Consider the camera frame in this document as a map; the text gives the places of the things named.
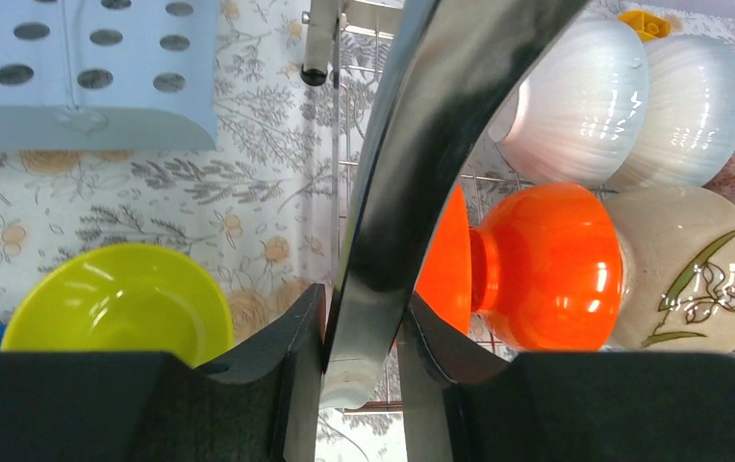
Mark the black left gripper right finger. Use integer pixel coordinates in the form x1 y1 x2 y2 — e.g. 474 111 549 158
397 299 735 461

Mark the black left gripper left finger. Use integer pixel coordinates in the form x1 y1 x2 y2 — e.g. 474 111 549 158
0 284 326 461

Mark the orange bowl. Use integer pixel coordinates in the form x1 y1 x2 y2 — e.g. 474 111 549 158
416 185 472 334
469 183 623 351

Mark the orange bowl front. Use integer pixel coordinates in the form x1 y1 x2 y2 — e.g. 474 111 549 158
469 183 623 351

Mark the yellow-green plastic bowl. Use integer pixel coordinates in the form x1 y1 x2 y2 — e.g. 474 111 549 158
0 243 235 368

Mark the stainless steel dish rack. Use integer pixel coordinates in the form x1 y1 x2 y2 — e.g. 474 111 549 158
320 1 586 409

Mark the patterned beige ceramic bowl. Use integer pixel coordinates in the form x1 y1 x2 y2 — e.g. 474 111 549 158
603 186 735 353

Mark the white ribbed bowl left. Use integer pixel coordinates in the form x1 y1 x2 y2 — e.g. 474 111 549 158
488 19 649 188

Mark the white ribbed bowl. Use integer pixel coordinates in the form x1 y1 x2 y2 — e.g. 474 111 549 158
606 35 735 193
488 19 649 188

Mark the white ribbed bowl right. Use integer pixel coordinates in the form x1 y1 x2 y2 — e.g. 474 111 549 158
606 35 735 193

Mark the light blue perforated tray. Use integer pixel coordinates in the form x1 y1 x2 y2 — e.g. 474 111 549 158
0 0 218 150

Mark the small yellow cup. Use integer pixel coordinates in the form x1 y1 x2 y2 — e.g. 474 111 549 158
617 10 672 42

